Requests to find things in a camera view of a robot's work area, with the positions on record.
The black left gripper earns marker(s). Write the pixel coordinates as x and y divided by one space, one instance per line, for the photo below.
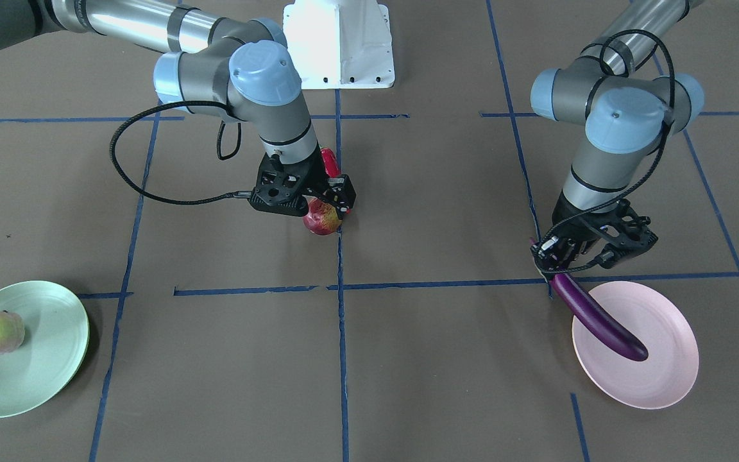
566 212

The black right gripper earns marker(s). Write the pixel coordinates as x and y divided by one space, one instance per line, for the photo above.
315 178

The red yellow apple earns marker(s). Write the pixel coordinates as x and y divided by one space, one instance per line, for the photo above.
321 218

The purple eggplant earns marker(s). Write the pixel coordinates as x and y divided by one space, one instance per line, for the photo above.
594 317

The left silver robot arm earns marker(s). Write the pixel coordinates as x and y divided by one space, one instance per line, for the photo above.
624 91

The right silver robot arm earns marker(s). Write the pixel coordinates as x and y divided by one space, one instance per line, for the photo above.
239 72

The pink plate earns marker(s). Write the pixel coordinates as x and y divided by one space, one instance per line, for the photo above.
653 362

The green plate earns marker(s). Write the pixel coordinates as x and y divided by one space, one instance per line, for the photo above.
56 337

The white central pillar mount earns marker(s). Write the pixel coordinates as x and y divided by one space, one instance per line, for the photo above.
340 44

